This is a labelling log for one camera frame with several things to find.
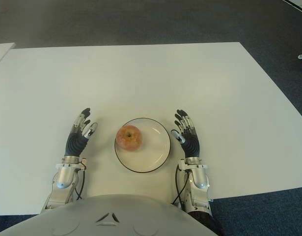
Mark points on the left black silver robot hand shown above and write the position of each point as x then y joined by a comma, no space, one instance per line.
74,145

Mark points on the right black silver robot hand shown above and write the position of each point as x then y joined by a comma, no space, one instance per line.
191,145

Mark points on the red yellow apple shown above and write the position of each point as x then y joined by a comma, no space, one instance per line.
129,137

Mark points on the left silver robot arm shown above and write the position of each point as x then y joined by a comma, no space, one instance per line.
63,179

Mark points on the white plate with black rim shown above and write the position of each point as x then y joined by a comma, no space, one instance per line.
153,152

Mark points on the grey robot torso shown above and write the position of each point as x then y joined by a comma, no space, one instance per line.
104,218

